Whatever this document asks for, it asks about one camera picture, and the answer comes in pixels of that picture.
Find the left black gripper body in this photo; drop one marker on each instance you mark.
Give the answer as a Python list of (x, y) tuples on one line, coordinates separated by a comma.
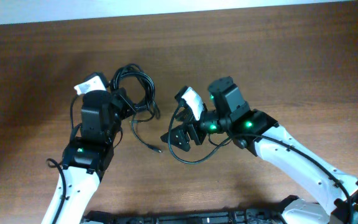
[(123, 107)]

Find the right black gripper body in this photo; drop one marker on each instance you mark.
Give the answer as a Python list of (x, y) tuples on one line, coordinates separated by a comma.
[(192, 122)]

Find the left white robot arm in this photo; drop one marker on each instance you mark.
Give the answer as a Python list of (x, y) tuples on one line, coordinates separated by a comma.
[(88, 154)]

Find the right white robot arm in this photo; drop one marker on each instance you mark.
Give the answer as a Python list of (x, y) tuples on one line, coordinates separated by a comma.
[(335, 192)]

